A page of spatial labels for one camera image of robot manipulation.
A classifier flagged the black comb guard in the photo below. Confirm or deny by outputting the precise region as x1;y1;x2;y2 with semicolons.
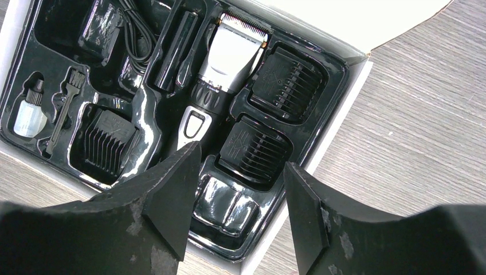
249;46;328;124
73;108;138;184
217;115;293;191

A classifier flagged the black cleaning brush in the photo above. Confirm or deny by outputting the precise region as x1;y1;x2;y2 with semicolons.
45;68;85;156

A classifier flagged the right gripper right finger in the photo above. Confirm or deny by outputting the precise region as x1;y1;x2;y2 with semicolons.
284;162;485;274

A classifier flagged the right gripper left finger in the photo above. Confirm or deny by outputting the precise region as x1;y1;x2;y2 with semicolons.
1;142;202;274

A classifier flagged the white oil bottle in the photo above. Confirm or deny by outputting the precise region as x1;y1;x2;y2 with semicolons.
13;79;47;138

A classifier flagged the black power adapter with cord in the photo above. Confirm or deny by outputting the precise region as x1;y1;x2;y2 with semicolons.
78;1;158;74

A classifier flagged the black silver hair clipper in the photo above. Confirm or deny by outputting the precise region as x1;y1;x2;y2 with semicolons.
166;11;270;155

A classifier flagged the black comb guard in tray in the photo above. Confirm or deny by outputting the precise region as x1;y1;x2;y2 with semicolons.
73;108;138;184

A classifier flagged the white hair clipper box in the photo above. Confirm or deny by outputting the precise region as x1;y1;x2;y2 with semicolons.
1;1;452;274

